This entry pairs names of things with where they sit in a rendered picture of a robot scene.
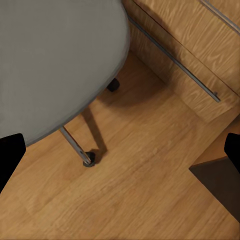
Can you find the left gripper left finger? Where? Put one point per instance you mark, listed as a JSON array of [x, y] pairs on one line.
[[12, 149]]

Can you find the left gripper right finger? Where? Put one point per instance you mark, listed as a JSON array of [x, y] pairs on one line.
[[232, 149]]

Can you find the cabinet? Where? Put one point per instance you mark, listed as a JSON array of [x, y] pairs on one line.
[[215, 170], [193, 46]]

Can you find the swivel chair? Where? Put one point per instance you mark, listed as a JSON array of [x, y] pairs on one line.
[[56, 58]]

